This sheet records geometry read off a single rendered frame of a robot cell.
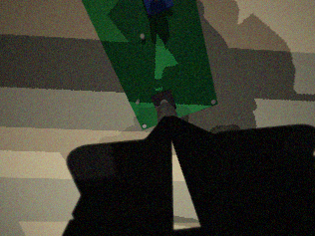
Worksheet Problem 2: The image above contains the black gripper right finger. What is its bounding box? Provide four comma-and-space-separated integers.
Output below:
169, 116, 315, 227

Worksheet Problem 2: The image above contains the green circuit board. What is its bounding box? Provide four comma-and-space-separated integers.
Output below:
82, 0, 218, 130

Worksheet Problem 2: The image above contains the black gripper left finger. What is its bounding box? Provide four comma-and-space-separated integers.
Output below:
66, 117, 173, 230

